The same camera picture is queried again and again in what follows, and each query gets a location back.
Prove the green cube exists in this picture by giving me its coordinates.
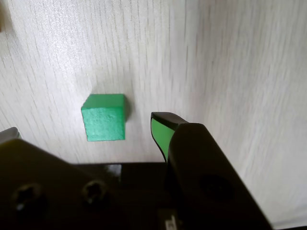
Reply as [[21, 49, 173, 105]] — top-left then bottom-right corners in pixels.
[[81, 93, 127, 142]]

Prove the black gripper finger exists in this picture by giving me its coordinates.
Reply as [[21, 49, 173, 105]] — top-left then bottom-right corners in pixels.
[[0, 126, 131, 230]]

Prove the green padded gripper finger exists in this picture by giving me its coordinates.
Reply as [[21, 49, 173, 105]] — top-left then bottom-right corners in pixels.
[[150, 111, 275, 230]]

